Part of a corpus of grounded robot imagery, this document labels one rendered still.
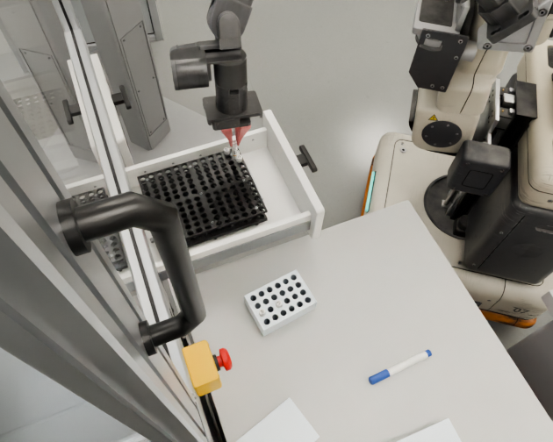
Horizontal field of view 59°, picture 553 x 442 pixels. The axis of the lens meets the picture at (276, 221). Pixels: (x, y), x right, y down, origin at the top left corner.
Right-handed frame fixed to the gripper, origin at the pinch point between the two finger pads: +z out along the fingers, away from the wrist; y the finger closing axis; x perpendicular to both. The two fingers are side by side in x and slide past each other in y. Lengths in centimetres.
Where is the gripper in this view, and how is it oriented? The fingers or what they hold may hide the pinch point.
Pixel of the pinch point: (233, 140)
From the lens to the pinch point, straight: 98.0
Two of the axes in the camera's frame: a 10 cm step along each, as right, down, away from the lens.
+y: 9.7, -1.8, 1.8
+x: -2.5, -7.8, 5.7
